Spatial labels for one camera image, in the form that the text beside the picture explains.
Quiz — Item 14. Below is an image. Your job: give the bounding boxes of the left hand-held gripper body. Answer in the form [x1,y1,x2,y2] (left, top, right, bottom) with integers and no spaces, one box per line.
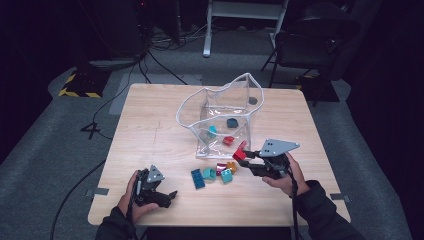
[132,164,172,210]

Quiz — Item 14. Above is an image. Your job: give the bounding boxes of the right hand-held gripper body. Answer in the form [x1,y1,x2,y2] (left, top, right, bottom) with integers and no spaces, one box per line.
[248,138,301,181]

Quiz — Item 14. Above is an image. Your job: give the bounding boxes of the clear plastic bag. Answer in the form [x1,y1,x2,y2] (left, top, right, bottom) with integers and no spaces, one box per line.
[175,72,265,161]

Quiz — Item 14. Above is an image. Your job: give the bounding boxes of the person's left hand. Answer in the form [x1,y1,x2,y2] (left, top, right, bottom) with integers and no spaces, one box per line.
[116,170,161,225]

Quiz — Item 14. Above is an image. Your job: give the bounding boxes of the person's right hand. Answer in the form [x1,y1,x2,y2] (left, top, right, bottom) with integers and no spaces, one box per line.
[261,152,311,198]

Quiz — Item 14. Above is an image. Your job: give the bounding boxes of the dark blue flat toy block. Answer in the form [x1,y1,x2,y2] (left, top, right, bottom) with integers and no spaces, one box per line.
[190,168,207,190]

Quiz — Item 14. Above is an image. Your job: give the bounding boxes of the grey tape strip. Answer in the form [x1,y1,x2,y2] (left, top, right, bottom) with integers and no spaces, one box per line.
[329,192,352,203]
[87,187,110,198]

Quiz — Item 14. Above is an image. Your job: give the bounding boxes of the black tape cross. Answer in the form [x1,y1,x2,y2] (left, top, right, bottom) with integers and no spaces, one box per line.
[80,122,102,140]

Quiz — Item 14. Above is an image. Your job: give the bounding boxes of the black chair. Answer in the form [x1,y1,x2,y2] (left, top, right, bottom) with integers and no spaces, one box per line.
[260,2,362,88]

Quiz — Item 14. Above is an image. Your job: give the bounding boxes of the black yellow striped stand base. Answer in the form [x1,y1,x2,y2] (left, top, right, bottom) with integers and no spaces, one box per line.
[58,67,112,99]

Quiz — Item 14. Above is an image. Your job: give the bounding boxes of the dark equipment stand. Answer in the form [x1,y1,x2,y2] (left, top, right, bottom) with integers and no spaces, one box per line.
[75,0,152,69]

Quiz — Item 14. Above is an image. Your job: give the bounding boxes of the left hand-held gripper cable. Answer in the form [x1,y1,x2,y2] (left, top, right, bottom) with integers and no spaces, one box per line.
[125,176,143,240]

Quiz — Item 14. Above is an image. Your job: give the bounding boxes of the hand-held gripper cable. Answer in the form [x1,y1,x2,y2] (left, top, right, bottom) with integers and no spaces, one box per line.
[125,176,143,240]
[286,164,302,240]

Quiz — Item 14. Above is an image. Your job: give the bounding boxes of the right hand-held gripper cable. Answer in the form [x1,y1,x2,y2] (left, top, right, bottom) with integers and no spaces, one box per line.
[286,164,302,240]

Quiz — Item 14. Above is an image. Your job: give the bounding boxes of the thin black floor cable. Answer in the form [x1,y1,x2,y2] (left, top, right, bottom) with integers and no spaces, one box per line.
[92,63,138,141]

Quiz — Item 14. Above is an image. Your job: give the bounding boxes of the white desk frame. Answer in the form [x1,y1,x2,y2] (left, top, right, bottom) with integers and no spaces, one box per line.
[202,0,290,58]

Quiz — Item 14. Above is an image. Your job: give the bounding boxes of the bundle of cables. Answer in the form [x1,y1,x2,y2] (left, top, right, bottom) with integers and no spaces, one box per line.
[148,19,209,52]

